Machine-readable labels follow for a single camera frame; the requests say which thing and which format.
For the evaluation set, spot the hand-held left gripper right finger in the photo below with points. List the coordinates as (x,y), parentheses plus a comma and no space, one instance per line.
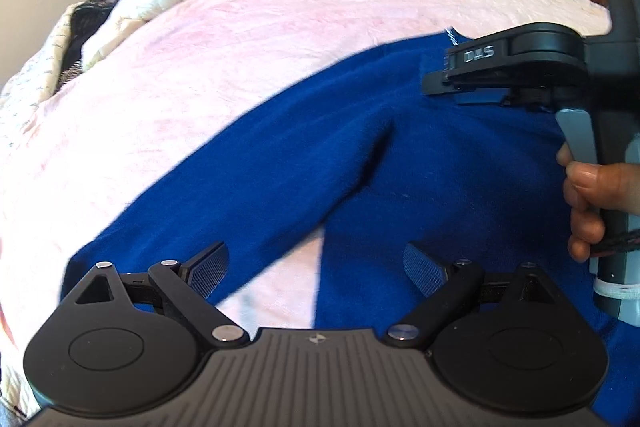
(422,269)

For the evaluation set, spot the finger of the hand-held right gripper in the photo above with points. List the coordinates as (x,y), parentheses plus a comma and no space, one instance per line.
(440,85)

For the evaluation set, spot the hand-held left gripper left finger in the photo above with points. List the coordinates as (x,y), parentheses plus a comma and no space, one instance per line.
(210,269)

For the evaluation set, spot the blue knit sweater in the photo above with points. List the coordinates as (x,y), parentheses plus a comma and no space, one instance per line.
(400,167)

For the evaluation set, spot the person's right hand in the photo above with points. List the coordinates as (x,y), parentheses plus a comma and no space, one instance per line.
(585,187)

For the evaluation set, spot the pink blanket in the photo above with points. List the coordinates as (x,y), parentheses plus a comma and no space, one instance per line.
(200,82)

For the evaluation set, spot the white printed quilt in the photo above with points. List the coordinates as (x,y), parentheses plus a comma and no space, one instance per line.
(30,72)

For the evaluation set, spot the dark lace cloth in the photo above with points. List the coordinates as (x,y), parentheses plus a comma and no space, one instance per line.
(75,37)

